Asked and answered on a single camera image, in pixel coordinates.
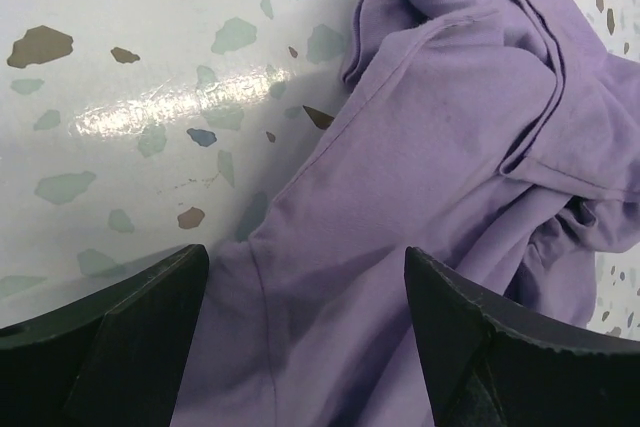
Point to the purple t shirt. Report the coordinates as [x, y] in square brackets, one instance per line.
[499, 136]

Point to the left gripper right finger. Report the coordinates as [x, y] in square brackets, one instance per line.
[488, 361]

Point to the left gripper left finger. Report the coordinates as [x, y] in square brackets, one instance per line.
[113, 358]

